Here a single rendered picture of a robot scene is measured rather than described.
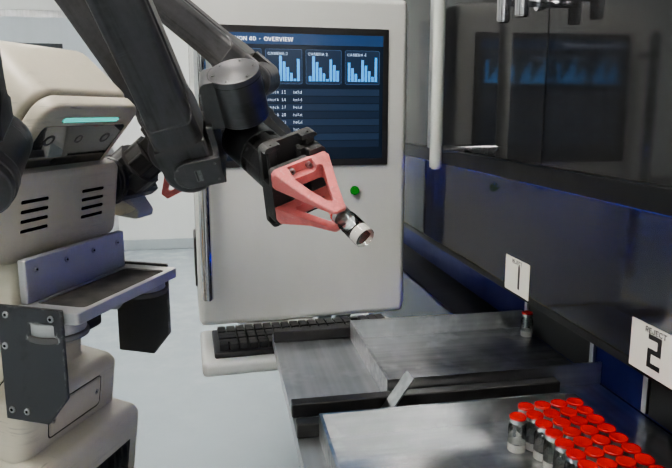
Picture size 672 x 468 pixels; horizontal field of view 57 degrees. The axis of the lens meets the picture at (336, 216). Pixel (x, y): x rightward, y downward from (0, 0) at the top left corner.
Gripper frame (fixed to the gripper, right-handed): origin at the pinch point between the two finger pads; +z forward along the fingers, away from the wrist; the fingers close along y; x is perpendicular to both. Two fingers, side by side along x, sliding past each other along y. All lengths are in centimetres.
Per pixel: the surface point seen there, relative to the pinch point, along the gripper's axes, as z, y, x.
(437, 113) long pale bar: -38, -21, 50
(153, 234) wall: -434, -331, 82
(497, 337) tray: -6, -51, 39
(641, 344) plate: 20.8, -20.2, 29.0
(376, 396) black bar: -0.7, -35.5, 6.1
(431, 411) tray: 7.1, -32.6, 9.2
